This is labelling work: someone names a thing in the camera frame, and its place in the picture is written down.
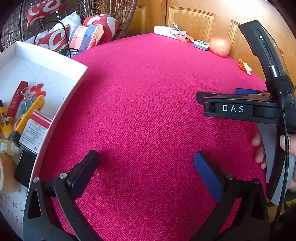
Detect plaid striped cushion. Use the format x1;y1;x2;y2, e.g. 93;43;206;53
68;24;104;51

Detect yellow utility knife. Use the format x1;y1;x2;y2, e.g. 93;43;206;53
13;95;45;147

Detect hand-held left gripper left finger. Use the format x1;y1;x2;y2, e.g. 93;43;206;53
23;150;102;241

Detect person's right forearm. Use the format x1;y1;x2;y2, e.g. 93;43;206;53
283;190;296;209

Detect red apple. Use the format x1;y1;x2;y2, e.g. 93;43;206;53
209;36;231;58

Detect grey white small gadget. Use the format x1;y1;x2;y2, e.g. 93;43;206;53
193;40;210;50

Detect red white small carton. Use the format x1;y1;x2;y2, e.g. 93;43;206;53
18;111;53;152

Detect orange flat case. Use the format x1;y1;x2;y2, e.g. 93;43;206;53
176;34;193;43

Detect person's right hand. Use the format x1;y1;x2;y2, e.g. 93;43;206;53
252;132;296;193

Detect white cardboard box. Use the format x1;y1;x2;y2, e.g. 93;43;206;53
0;41;88;237

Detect white plastic box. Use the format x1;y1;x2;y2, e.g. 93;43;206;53
154;26;186;40

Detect brown wicker hanging chair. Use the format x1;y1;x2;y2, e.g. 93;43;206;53
0;0;139;54

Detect orange peel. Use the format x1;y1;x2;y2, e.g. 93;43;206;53
238;59;252;76

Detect red long carton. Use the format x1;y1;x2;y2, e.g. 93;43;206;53
6;81;28;119

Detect red-white and plaid cushions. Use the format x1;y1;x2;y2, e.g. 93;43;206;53
23;11;82;47

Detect wooden door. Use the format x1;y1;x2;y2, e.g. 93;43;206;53
125;0;296;98

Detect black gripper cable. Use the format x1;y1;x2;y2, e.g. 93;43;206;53
269;65;291;232

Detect silver binder clip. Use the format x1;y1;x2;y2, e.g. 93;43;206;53
20;88;35;112

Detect red white patterned cushion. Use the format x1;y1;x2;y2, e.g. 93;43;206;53
35;24;71;53
82;14;119;44
24;0;65;28

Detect green cloth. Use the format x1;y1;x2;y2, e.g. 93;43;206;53
57;48;73;58

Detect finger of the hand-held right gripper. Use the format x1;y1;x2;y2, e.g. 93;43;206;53
235;88;266;94
196;91;277;103

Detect pale yellow small bottle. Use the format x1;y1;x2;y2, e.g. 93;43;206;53
0;138;22;155

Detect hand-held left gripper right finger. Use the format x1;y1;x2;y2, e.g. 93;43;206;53
190;152;270;241

